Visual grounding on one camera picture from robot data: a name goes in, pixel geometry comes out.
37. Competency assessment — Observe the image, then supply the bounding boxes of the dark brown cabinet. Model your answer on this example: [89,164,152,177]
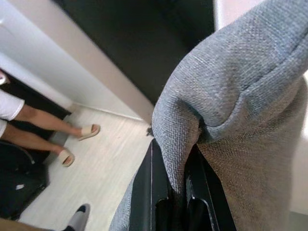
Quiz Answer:
[51,0,215,106]

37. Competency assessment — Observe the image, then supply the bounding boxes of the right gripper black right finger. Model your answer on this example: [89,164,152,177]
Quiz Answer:
[184,144,238,231]

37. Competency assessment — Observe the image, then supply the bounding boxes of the person in white shorts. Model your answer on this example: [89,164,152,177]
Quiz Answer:
[0,90,101,168]

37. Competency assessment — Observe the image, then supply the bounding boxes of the grey woven fabric pillow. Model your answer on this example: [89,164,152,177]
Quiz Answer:
[109,0,308,231]

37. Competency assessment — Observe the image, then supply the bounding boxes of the black bag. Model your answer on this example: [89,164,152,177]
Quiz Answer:
[0,141,48,221]

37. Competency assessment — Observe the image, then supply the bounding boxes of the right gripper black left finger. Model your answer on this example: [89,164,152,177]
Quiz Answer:
[129,140,169,231]

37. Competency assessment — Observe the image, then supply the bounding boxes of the beige slide slipper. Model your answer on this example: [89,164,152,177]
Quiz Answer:
[78,124,101,141]
[59,149,76,168]

